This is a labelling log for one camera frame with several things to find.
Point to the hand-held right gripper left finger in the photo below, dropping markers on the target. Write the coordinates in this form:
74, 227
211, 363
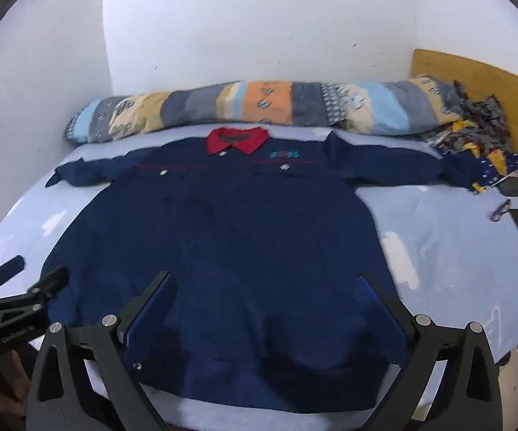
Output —
151, 307

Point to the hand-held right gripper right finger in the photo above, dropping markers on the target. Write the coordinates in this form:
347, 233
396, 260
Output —
375, 301

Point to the navy jacket with red collar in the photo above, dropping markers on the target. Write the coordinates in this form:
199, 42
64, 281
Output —
241, 233

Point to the light blue cloud bedsheet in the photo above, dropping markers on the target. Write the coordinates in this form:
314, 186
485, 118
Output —
443, 242

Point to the eyeglasses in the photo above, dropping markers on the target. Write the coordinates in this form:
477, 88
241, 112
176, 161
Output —
499, 211

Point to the navy star print cloth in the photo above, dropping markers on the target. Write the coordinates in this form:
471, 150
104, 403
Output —
497, 166

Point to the grey yellow patterned cloth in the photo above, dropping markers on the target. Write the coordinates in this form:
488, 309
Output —
474, 130

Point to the rolled patchwork quilt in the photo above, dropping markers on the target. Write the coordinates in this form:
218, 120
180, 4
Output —
263, 98

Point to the wooden headboard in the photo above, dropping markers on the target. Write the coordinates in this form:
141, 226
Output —
488, 85

